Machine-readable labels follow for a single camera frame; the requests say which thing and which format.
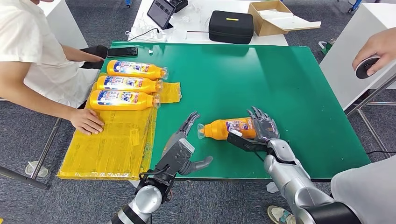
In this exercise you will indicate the metal tube frame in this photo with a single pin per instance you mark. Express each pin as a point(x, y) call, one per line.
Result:
point(46, 145)

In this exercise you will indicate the white desk metal legs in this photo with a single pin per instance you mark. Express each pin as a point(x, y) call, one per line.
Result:
point(349, 55)

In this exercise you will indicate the clear plastic cup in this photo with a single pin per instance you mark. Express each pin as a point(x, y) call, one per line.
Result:
point(36, 170)

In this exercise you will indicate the green white floor object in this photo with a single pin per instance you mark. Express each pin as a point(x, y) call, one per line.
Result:
point(326, 47)

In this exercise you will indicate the person's right hand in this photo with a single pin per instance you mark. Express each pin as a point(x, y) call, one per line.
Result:
point(86, 122)

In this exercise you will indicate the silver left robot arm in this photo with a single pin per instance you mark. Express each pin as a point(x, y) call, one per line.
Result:
point(145, 201)

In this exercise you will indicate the white flat board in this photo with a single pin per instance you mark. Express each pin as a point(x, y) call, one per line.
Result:
point(287, 21)

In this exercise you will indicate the person's left forearm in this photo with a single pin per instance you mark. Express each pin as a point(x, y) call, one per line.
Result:
point(77, 53)

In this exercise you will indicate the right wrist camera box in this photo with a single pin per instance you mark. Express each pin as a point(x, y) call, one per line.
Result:
point(244, 142)

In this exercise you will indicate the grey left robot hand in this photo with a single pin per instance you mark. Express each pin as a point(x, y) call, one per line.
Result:
point(178, 143)

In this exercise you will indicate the yellow taped cardboard mat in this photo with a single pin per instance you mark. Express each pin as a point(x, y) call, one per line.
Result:
point(108, 148)

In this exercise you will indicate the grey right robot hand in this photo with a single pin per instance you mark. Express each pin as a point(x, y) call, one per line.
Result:
point(264, 126)

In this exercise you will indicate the black tablet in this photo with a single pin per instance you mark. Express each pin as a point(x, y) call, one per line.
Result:
point(160, 12)

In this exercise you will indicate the black device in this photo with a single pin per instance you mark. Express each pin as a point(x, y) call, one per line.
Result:
point(179, 4)

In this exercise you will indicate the person's right forearm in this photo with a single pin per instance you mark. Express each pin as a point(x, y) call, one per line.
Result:
point(34, 95)

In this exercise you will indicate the white table leg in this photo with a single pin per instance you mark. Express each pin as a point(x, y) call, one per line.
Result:
point(272, 187)
point(134, 183)

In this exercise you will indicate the brown cardboard box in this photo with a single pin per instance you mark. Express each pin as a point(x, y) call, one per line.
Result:
point(263, 26)

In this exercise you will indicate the blue cart part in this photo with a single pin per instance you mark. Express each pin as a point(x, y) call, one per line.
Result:
point(355, 5)

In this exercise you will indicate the blue caster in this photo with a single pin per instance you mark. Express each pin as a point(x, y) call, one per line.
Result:
point(127, 3)

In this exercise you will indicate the person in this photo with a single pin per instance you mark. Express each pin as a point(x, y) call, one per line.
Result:
point(28, 52)
point(368, 191)

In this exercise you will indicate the person's left hand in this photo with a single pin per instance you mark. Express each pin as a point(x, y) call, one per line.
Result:
point(98, 58)

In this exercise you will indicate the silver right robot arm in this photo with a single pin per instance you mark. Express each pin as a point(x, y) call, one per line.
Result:
point(297, 182)

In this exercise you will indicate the thin black stick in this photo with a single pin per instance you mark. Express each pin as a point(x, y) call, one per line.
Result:
point(198, 31)

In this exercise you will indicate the clear plastic cap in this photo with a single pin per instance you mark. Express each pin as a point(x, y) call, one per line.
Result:
point(185, 19)

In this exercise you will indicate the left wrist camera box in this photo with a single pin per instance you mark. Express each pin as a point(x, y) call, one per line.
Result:
point(174, 156)

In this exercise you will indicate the person's hand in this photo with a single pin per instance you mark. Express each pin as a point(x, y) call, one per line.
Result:
point(380, 46)

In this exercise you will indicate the black zipper case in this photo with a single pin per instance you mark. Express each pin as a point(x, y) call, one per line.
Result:
point(231, 29)

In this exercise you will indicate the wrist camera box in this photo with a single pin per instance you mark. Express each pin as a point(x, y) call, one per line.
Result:
point(244, 142)
point(174, 156)

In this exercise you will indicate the black smartphone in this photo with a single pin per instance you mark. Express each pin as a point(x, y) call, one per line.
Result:
point(122, 52)

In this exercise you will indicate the orange bottle clear cap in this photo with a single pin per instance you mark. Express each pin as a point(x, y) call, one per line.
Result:
point(123, 103)
point(221, 130)
point(136, 74)
point(123, 88)

